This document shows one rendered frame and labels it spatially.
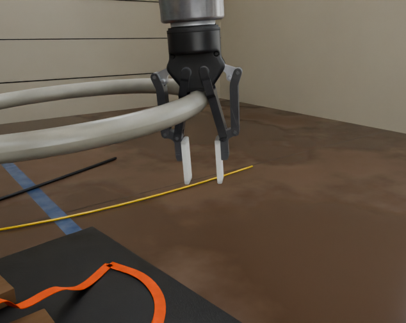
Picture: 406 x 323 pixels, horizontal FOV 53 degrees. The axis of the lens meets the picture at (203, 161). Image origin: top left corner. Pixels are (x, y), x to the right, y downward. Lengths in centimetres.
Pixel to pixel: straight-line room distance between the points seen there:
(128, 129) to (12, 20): 514
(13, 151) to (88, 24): 543
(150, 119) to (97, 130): 7
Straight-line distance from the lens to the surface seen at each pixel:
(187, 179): 64
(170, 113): 50
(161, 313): 171
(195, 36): 57
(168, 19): 58
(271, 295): 185
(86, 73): 585
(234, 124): 60
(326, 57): 558
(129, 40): 611
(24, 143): 45
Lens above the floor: 106
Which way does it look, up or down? 17 degrees down
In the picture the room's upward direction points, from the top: straight up
